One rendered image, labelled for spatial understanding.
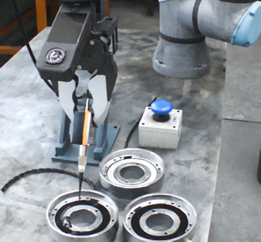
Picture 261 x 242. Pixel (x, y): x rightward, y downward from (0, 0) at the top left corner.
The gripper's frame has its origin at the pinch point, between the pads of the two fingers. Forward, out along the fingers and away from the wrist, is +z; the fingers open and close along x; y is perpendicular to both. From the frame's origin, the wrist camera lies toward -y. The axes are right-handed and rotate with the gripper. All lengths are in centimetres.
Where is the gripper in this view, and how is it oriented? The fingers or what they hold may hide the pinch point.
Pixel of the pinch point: (85, 121)
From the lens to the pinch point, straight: 64.5
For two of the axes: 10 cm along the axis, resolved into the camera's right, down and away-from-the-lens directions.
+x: -9.8, -0.9, 1.8
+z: 0.2, 8.6, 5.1
